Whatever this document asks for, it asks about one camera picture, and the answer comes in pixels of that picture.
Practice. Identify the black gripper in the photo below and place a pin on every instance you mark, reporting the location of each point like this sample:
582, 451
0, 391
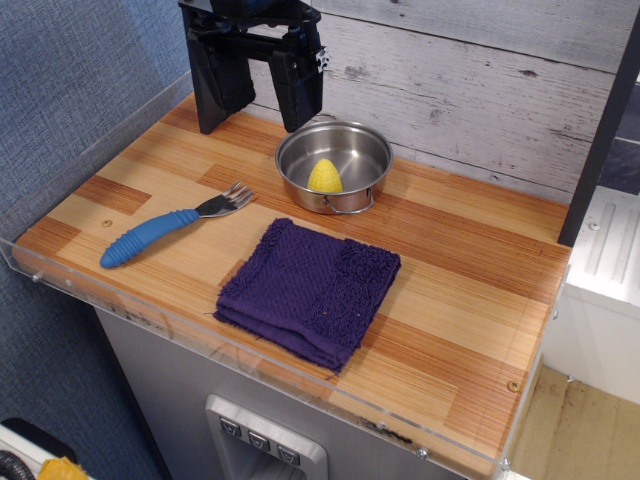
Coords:
281, 32

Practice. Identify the yellow corn-like fruit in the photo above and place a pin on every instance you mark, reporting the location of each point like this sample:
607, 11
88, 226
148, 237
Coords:
325, 177

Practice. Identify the folded purple-blue cloth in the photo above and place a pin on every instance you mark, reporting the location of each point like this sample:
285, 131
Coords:
308, 292

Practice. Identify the grey toy fridge cabinet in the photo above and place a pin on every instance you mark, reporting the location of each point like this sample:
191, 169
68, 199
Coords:
171, 384

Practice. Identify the silver dispenser button panel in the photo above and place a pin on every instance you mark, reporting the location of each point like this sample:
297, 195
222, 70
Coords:
250, 446

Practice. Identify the white toy sink unit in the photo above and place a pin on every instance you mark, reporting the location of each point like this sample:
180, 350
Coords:
593, 333

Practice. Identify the yellow object bottom left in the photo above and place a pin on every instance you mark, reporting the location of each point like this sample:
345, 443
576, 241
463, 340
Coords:
61, 469

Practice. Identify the black left support post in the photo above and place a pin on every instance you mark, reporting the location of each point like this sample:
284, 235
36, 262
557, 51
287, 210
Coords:
211, 110

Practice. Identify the black support post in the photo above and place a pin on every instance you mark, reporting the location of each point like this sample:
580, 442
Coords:
611, 118
211, 110

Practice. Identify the steel pot with handle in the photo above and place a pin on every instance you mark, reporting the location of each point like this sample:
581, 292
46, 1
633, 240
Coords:
362, 156

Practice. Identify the blue-handled metal fork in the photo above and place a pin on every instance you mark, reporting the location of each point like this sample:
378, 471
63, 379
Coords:
137, 239

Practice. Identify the clear acrylic guard rail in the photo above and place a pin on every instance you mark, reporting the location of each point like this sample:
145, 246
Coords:
446, 363

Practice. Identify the black right support post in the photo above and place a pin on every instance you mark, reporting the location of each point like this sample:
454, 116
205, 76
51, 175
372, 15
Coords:
611, 118

